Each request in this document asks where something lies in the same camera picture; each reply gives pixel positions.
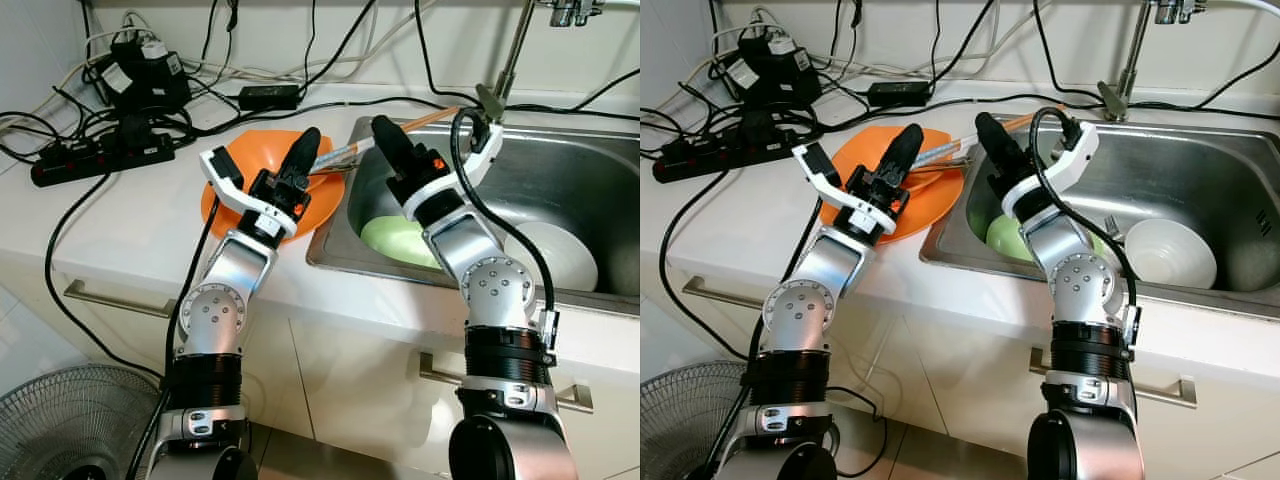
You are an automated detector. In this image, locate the black hanging cable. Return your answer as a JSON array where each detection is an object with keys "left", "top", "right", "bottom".
[
  {"left": 44, "top": 183, "right": 171, "bottom": 383},
  {"left": 660, "top": 168, "right": 766, "bottom": 363}
]

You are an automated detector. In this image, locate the steel faucet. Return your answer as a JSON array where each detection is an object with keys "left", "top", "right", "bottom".
[
  {"left": 474, "top": 0, "right": 606, "bottom": 123},
  {"left": 1097, "top": 0, "right": 1216, "bottom": 123}
]

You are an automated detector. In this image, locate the grey floor fan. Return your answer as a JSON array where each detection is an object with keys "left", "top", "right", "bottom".
[
  {"left": 0, "top": 362, "right": 167, "bottom": 480},
  {"left": 640, "top": 358, "right": 753, "bottom": 480}
]

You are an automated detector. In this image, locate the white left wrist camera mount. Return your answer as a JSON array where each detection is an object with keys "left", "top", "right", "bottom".
[
  {"left": 198, "top": 145, "right": 301, "bottom": 239},
  {"left": 792, "top": 142, "right": 906, "bottom": 239}
]

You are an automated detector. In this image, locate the black counter cable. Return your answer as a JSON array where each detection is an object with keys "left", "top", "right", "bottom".
[
  {"left": 300, "top": 95, "right": 641, "bottom": 123},
  {"left": 930, "top": 92, "right": 1280, "bottom": 116}
]

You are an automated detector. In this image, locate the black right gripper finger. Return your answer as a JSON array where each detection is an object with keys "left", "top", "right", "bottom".
[
  {"left": 975, "top": 112, "right": 1005, "bottom": 181},
  {"left": 986, "top": 114, "right": 1026, "bottom": 179},
  {"left": 372, "top": 116, "right": 401, "bottom": 181},
  {"left": 382, "top": 117, "right": 422, "bottom": 180}
]

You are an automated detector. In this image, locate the steel cabinet handle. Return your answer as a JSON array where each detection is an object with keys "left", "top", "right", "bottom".
[
  {"left": 62, "top": 279, "right": 183, "bottom": 321},
  {"left": 682, "top": 275, "right": 773, "bottom": 311},
  {"left": 1030, "top": 346, "right": 1199, "bottom": 410},
  {"left": 417, "top": 350, "right": 594, "bottom": 414}
]

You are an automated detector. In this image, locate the white bowl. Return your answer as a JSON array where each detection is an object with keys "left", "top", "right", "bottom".
[
  {"left": 1124, "top": 217, "right": 1219, "bottom": 291},
  {"left": 498, "top": 220, "right": 601, "bottom": 294}
]

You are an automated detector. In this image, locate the green bowl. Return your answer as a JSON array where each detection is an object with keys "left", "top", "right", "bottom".
[
  {"left": 985, "top": 210, "right": 1109, "bottom": 265},
  {"left": 360, "top": 214, "right": 448, "bottom": 271}
]

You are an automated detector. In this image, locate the black power adapter brick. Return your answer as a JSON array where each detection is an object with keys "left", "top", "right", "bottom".
[
  {"left": 866, "top": 81, "right": 934, "bottom": 108},
  {"left": 237, "top": 84, "right": 302, "bottom": 112}
]

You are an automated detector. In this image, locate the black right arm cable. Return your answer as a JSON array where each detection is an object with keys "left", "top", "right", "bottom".
[
  {"left": 448, "top": 106, "right": 559, "bottom": 346},
  {"left": 1030, "top": 105, "right": 1143, "bottom": 346}
]

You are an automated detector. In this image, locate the black charger block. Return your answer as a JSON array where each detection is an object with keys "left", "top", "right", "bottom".
[
  {"left": 725, "top": 33, "right": 824, "bottom": 113},
  {"left": 100, "top": 33, "right": 193, "bottom": 119}
]

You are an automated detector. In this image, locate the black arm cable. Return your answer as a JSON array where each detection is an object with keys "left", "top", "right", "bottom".
[
  {"left": 700, "top": 195, "right": 811, "bottom": 480},
  {"left": 1030, "top": 105, "right": 1143, "bottom": 346},
  {"left": 448, "top": 106, "right": 559, "bottom": 346},
  {"left": 125, "top": 198, "right": 223, "bottom": 480}
]

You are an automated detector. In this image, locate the black floor cable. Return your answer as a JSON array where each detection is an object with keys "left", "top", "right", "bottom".
[{"left": 828, "top": 385, "right": 891, "bottom": 479}]

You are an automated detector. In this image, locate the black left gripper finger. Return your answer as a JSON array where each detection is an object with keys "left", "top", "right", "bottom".
[
  {"left": 286, "top": 128, "right": 310, "bottom": 189},
  {"left": 896, "top": 124, "right": 926, "bottom": 188},
  {"left": 297, "top": 128, "right": 322, "bottom": 191},
  {"left": 883, "top": 124, "right": 912, "bottom": 187}
]

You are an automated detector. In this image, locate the orange plate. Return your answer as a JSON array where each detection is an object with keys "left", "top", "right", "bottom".
[
  {"left": 818, "top": 160, "right": 967, "bottom": 243},
  {"left": 200, "top": 165, "right": 347, "bottom": 243}
]

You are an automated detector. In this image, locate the wooden chopstick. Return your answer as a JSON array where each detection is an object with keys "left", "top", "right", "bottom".
[
  {"left": 925, "top": 105, "right": 1066, "bottom": 165},
  {"left": 928, "top": 108, "right": 1066, "bottom": 169},
  {"left": 318, "top": 106, "right": 463, "bottom": 167},
  {"left": 322, "top": 112, "right": 463, "bottom": 171}
]

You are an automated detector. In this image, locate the black power strip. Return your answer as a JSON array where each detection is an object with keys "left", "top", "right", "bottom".
[
  {"left": 30, "top": 128, "right": 178, "bottom": 189},
  {"left": 652, "top": 126, "right": 801, "bottom": 185}
]

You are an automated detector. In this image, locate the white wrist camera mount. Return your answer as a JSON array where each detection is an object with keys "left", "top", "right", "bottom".
[
  {"left": 792, "top": 142, "right": 906, "bottom": 239},
  {"left": 400, "top": 120, "right": 505, "bottom": 219},
  {"left": 1000, "top": 120, "right": 1100, "bottom": 219},
  {"left": 198, "top": 145, "right": 301, "bottom": 239}
]

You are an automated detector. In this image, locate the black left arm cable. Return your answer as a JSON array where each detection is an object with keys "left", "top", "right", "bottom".
[
  {"left": 125, "top": 198, "right": 223, "bottom": 480},
  {"left": 700, "top": 195, "right": 811, "bottom": 480}
]

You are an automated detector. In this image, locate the stainless steel sink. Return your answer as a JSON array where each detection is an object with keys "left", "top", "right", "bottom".
[
  {"left": 305, "top": 113, "right": 641, "bottom": 319},
  {"left": 918, "top": 113, "right": 1280, "bottom": 299}
]

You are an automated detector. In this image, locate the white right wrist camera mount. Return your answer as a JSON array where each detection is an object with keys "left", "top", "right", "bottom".
[
  {"left": 1000, "top": 120, "right": 1100, "bottom": 219},
  {"left": 400, "top": 120, "right": 505, "bottom": 219}
]

